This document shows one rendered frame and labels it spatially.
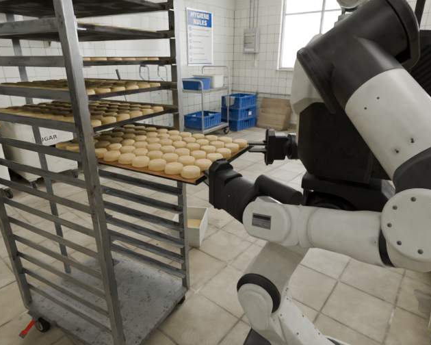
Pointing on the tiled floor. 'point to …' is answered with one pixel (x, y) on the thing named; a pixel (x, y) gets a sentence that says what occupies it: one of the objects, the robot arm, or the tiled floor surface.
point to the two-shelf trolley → (203, 105)
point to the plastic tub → (193, 225)
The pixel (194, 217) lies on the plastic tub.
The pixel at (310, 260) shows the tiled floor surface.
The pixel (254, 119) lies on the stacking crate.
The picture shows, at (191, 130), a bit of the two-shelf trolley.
